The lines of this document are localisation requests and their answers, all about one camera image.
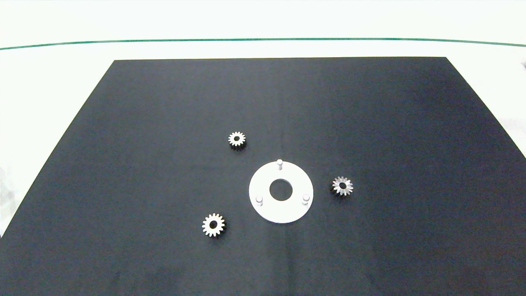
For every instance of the round white pinned carrier plate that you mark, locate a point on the round white pinned carrier plate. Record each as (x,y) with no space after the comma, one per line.
(263,176)

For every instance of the small steel spur gear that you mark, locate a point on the small steel spur gear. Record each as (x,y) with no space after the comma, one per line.
(219,225)
(241,139)
(347,186)

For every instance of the dark rectangular work mat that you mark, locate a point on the dark rectangular work mat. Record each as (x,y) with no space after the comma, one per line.
(164,123)

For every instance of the thin green tape line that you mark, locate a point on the thin green tape line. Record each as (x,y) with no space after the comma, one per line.
(263,39)

